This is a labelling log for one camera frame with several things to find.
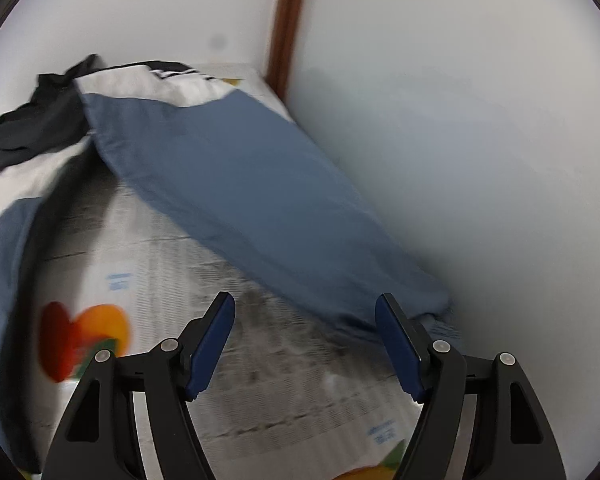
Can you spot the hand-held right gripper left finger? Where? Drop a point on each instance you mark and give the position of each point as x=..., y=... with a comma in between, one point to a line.
x=212, y=345

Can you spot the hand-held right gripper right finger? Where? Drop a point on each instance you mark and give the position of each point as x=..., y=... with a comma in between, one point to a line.
x=397, y=345

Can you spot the black garment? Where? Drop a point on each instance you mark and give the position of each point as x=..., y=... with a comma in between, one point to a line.
x=40, y=115

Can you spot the blue and white garment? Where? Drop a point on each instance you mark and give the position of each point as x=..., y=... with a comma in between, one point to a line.
x=255, y=185

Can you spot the brown wooden door frame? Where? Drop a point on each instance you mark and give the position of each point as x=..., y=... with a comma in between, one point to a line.
x=286, y=25

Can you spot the fruit printed tablecloth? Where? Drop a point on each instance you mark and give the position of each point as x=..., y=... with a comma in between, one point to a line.
x=145, y=260

